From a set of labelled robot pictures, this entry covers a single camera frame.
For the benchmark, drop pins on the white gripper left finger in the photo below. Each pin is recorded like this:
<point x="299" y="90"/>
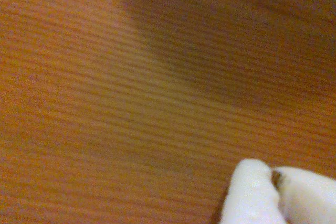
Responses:
<point x="249" y="195"/>

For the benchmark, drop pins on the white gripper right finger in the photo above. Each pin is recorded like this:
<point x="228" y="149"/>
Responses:
<point x="309" y="200"/>

